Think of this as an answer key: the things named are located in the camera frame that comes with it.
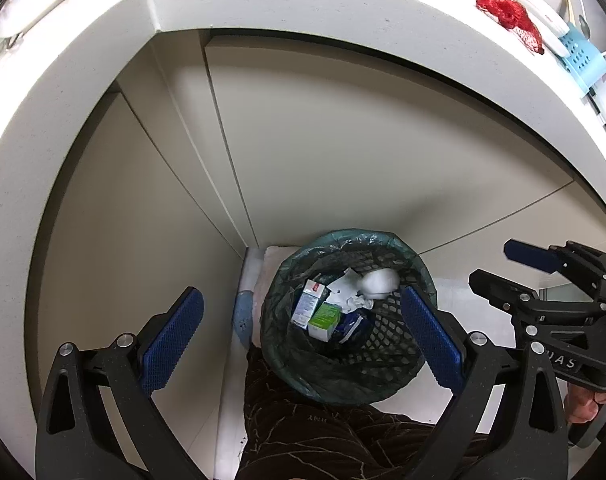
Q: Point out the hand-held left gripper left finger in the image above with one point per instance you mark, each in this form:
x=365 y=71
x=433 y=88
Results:
x=175 y=340

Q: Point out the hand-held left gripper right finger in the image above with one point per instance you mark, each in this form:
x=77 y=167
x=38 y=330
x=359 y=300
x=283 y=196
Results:
x=430 y=340

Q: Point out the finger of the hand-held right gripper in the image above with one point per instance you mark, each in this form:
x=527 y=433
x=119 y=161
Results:
x=530 y=257
x=503 y=292

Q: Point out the mesh bin with green bag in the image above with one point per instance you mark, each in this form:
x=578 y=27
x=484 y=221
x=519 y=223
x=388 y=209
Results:
x=383 y=360

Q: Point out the white rounded cup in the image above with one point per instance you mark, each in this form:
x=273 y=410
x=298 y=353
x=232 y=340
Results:
x=380 y=281

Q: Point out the white tissue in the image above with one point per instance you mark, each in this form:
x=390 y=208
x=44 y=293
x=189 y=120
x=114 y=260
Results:
x=345 y=290

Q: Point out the green and white box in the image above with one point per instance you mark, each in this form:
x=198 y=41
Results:
x=325 y=320

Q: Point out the red mesh net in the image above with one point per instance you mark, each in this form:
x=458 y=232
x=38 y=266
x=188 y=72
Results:
x=508 y=12

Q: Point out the person's right hand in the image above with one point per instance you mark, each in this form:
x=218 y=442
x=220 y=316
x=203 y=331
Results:
x=583 y=407

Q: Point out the light blue round object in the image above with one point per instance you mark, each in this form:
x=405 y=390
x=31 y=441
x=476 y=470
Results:
x=243 y=317

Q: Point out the blue and white wrapper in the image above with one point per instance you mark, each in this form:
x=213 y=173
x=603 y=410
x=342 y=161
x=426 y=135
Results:
x=354 y=326

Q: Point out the small blue and white carton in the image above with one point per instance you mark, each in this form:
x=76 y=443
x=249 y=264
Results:
x=308 y=305

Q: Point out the brown patterned pants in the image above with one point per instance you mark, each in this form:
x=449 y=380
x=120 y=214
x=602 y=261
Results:
x=308 y=435

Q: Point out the blue plastic utensil holder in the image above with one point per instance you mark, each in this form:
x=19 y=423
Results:
x=583 y=60

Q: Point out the beige kitchen cabinet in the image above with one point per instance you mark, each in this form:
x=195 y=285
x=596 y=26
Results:
x=333 y=135

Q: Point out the wooden chopsticks bundle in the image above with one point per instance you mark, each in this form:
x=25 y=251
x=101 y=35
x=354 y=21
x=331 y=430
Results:
x=568 y=10

